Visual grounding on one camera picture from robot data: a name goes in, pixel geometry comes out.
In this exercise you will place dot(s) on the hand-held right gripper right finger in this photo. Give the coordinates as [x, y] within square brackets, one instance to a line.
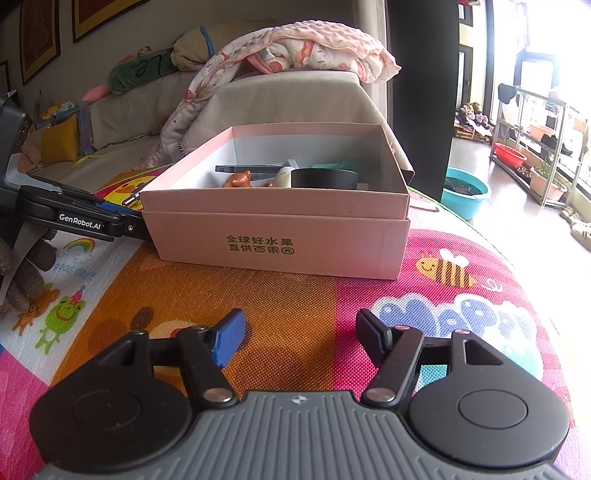
[374, 334]

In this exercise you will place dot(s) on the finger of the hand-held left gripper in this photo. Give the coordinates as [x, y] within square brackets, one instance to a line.
[92, 201]
[131, 227]

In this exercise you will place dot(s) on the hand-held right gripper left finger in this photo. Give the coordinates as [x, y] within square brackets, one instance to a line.
[228, 339]

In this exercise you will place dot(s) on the orange-brown toy figure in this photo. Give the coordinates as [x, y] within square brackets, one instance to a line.
[236, 180]

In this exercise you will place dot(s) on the pink cardboard box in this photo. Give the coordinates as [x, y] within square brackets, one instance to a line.
[277, 230]

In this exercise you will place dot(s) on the black device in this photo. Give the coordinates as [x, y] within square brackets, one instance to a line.
[249, 169]

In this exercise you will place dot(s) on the black plastic holder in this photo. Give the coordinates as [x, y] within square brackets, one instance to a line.
[323, 179]

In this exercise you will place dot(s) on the person's left hand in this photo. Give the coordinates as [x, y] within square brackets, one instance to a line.
[32, 267]

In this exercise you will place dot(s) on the colourful cartoon play mat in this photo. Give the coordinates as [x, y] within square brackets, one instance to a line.
[277, 314]

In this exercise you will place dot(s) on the yellow cushion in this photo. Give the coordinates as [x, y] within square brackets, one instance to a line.
[60, 138]

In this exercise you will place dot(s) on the pink plush toy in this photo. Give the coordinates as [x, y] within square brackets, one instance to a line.
[94, 93]

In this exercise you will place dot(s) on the thin black pin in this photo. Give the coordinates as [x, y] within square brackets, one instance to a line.
[428, 208]

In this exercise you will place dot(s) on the green plush pillow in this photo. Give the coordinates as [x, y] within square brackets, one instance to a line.
[138, 69]

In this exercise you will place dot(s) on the teal plastic basin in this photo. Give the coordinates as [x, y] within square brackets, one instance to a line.
[466, 194]

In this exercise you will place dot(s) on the teal plastic piece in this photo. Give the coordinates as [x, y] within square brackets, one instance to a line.
[339, 165]

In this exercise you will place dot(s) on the beige pillow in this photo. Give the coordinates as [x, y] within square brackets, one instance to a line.
[194, 50]

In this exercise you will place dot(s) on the beige covered sofa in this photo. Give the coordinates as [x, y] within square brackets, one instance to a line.
[295, 101]

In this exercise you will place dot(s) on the red plastic basin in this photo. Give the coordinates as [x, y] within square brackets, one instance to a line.
[510, 156]

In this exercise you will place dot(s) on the white sneakers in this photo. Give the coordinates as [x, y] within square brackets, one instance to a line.
[577, 228]

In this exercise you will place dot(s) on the row of shoes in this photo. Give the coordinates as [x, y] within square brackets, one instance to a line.
[475, 121]

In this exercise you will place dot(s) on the pink printed blanket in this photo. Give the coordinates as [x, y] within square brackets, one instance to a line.
[304, 50]

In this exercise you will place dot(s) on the metal shelf rack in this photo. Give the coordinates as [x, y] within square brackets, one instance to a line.
[554, 138]

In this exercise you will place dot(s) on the narrow framed wall picture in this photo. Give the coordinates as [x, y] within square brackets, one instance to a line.
[39, 41]

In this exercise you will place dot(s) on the large framed wall picture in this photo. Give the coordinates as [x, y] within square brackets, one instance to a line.
[106, 18]

